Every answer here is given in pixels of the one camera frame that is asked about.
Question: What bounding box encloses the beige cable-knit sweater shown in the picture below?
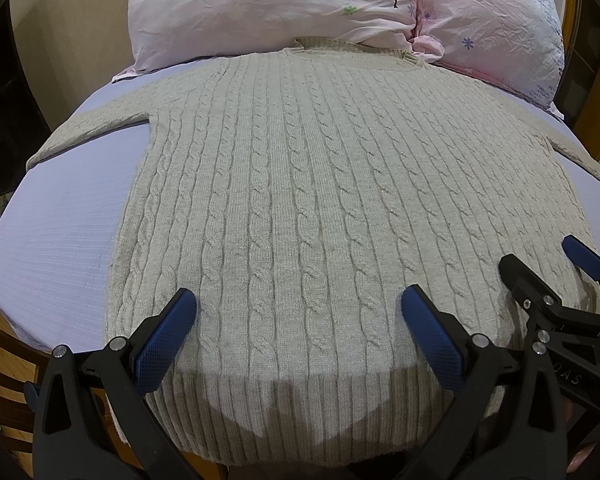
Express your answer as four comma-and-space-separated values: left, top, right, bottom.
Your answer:
28, 38, 600, 466

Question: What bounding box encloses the lavender bed sheet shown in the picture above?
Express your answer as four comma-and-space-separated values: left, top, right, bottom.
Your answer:
0, 62, 600, 353

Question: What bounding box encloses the wooden headboard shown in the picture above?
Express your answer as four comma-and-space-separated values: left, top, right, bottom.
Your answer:
504, 0, 600, 164

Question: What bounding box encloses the pink floral pillow right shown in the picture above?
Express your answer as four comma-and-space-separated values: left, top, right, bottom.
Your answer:
412, 0, 565, 110

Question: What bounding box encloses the pink floral pillow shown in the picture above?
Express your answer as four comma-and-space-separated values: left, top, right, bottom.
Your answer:
117, 0, 443, 79
412, 0, 565, 110

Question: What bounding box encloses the pink floral pillow left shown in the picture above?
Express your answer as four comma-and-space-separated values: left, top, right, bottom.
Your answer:
117, 0, 443, 79

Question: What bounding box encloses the wooden bed frame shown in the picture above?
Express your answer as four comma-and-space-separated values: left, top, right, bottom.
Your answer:
0, 188, 146, 480

